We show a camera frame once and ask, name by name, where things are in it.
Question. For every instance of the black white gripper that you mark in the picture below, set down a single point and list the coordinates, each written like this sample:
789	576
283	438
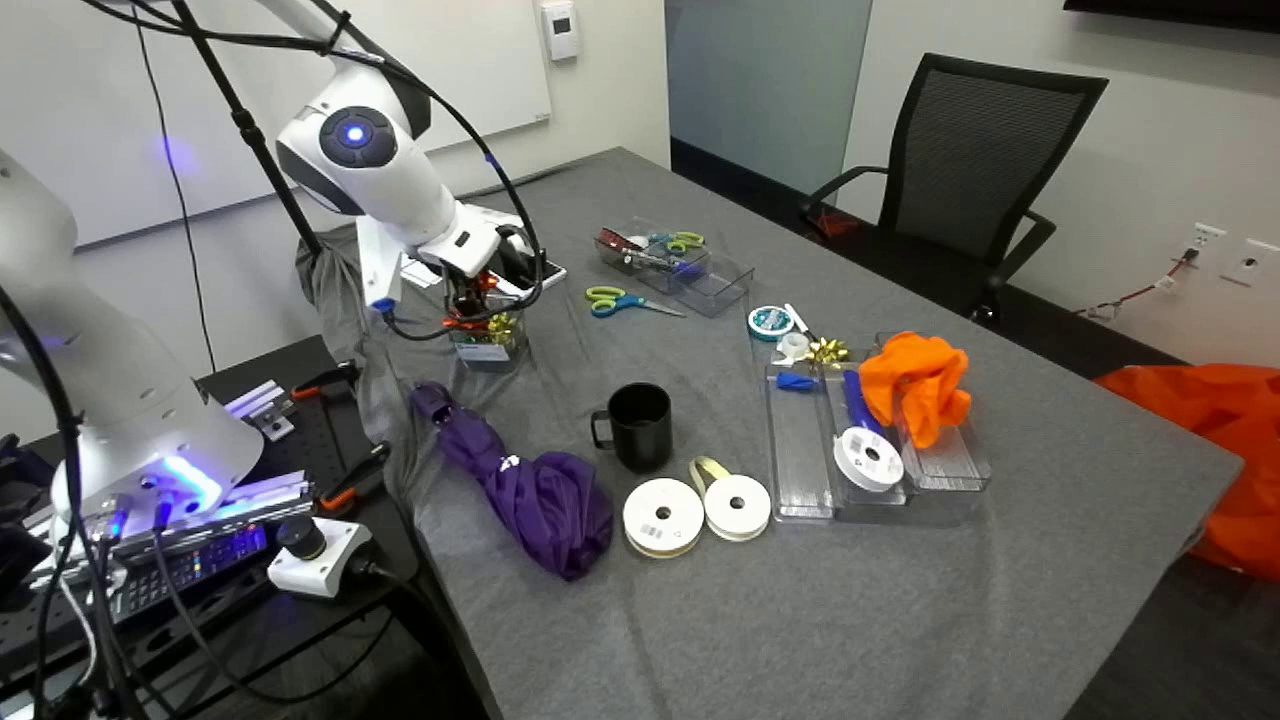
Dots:
495	253

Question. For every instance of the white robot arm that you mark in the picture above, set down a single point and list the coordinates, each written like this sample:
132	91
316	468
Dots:
357	148

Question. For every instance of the gold gift bow in small tray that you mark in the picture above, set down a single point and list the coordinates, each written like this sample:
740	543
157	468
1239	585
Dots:
507	331

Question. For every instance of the small clear plastic tray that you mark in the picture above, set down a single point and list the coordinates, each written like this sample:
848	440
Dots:
476	349

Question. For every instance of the clear tray with pens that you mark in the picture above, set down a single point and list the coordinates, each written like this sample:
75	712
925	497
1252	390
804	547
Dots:
678	267

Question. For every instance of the blue ribbon roll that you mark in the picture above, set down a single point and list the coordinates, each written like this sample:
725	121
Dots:
768	321

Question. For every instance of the large white ribbon spool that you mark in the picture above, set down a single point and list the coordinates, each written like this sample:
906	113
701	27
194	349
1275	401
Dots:
661	519

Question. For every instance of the long clear plastic tray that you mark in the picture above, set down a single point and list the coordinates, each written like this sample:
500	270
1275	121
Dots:
798	454

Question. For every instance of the small white gold ribbon spool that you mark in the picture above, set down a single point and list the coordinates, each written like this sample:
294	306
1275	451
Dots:
736	504

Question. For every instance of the white ribbon spool on tray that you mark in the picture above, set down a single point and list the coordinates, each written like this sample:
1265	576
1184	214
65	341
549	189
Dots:
865	461

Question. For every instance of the clear tray under orange cloth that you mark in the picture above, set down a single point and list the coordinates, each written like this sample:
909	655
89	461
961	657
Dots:
949	465

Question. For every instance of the black mug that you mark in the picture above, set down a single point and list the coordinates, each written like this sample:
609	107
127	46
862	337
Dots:
637	426

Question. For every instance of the purple folded umbrella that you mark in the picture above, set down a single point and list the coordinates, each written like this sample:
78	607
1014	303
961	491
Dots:
549	504

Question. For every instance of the gold gift bow on table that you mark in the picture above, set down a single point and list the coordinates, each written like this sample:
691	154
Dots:
830	352

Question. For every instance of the orange cloth on table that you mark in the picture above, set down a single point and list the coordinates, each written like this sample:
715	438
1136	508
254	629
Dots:
917	386

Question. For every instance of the black office chair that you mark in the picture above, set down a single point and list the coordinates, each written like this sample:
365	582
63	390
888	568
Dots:
969	154

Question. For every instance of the blue green handled scissors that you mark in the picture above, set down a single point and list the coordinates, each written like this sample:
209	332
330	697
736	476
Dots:
609	303

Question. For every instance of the white thermostat on wall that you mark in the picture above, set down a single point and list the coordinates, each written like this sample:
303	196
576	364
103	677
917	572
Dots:
560	30

